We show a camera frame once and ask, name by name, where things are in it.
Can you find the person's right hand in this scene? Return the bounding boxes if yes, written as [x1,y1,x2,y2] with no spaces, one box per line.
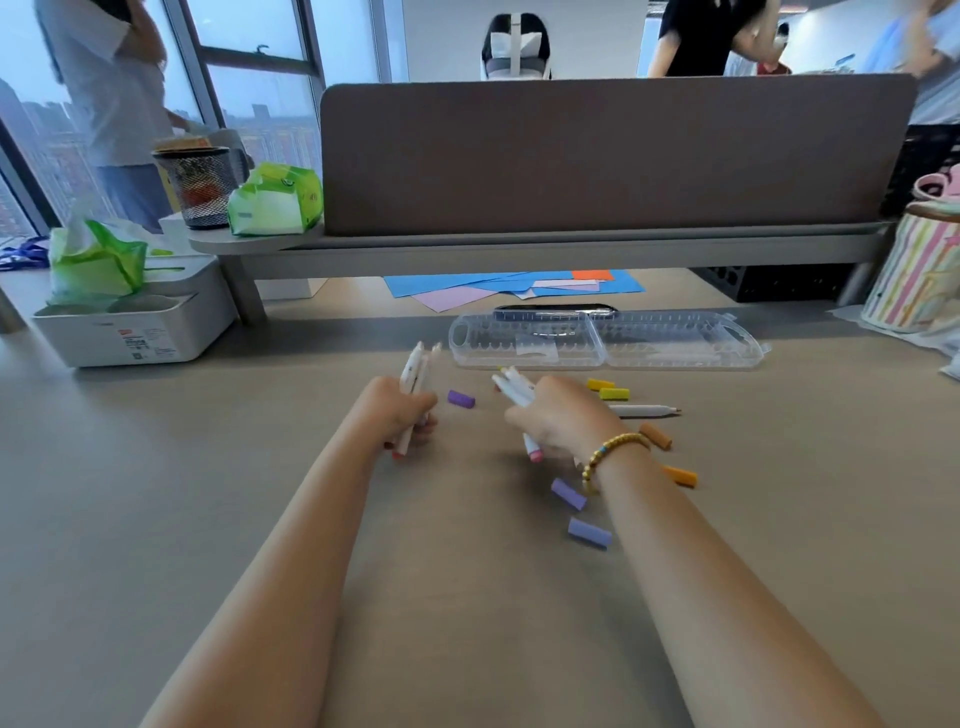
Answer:
[503,374,637,472]

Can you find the person's left hand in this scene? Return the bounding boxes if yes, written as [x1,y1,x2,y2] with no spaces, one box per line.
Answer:
[348,374,440,466]

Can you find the group of warm-coloured white markers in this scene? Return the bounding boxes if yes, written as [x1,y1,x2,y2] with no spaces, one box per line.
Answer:
[389,341,545,464]

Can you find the group of warm-coloured marker caps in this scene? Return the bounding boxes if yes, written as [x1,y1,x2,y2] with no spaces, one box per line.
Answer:
[447,378,699,550]

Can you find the clear plastic marker case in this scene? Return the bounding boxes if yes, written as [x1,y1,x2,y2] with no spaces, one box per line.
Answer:
[448,308,765,372]

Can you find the person's right forearm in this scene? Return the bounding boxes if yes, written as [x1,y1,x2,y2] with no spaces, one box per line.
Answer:
[592,442,886,728]

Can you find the person's left forearm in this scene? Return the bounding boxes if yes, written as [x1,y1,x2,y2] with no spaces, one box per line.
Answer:
[138,419,388,728]

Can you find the white desk organizer box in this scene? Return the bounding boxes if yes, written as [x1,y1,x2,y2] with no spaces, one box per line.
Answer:
[31,251,240,369]

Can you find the small white box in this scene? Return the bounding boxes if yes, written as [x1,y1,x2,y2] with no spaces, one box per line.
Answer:
[158,212,198,256]

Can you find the black smartphone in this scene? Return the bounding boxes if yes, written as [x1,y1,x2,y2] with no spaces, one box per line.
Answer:
[493,302,620,322]

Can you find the coloured paper sheets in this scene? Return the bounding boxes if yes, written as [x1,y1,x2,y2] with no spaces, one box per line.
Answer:
[383,269,646,300]

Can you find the grey desk riser shelf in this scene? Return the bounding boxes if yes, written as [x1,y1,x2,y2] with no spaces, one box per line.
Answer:
[187,219,898,325]

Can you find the brown fabric desk divider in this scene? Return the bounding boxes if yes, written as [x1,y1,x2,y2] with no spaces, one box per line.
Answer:
[318,73,919,238]

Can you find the white tissue paper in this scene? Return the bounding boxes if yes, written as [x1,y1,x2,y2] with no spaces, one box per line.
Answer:
[828,303,960,354]

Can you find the black mesh pen holder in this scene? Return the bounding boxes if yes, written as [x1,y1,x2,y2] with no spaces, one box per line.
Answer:
[152,136,235,231]

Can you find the crumpled green tissue pack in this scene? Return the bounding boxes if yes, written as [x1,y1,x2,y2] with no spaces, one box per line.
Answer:
[48,200,149,309]

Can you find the striped tumbler pink lid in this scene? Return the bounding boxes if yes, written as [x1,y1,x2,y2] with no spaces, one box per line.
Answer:
[860,164,960,335]

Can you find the black plastic file rack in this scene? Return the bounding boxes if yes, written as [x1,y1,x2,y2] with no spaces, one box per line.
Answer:
[881,123,960,219]

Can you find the gold bead bracelet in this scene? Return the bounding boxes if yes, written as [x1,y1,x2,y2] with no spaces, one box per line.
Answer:
[581,432,652,496]

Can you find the dark window frame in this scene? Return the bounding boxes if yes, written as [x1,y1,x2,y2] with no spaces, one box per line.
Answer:
[0,0,391,234]

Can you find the blue lanyard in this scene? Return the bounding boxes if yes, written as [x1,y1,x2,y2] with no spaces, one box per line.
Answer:
[0,237,50,271]

